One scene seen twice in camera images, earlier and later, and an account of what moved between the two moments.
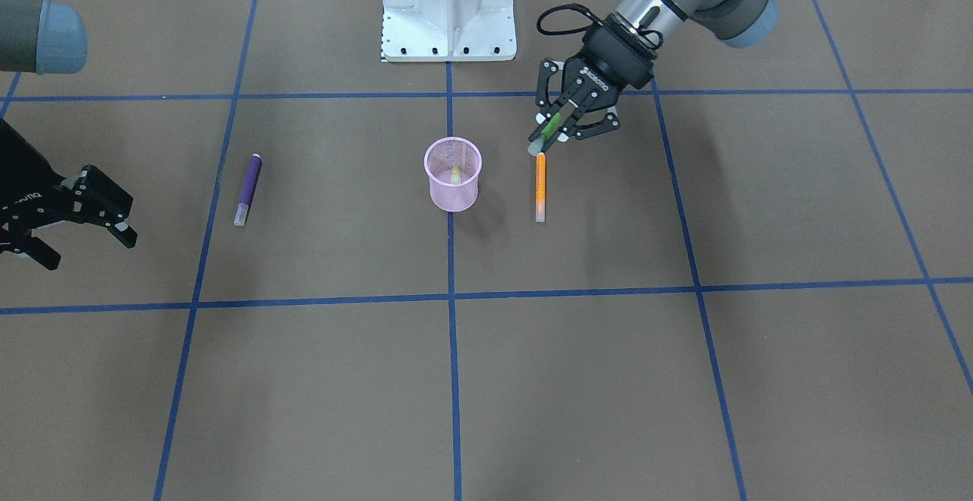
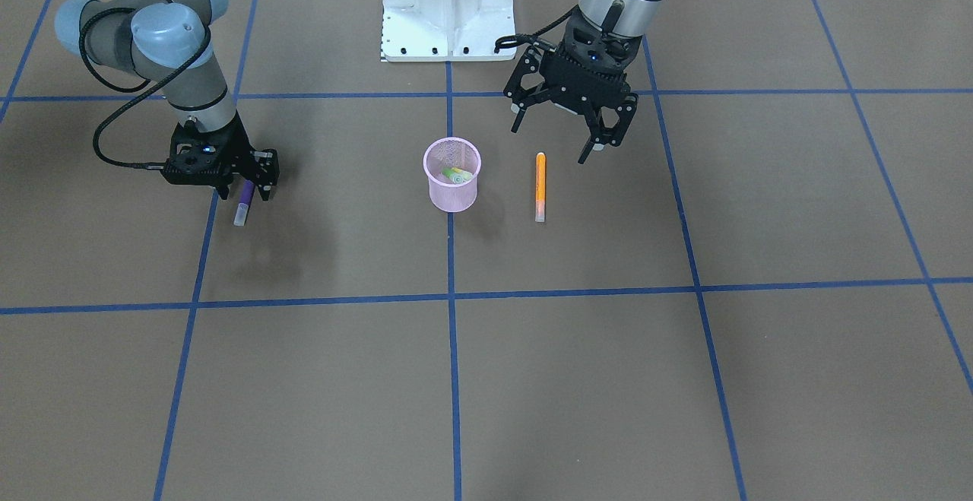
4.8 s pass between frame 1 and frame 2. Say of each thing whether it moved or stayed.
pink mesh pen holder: stayed
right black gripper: moved
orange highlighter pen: stayed
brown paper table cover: stayed
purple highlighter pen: stayed
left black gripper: moved
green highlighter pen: moved
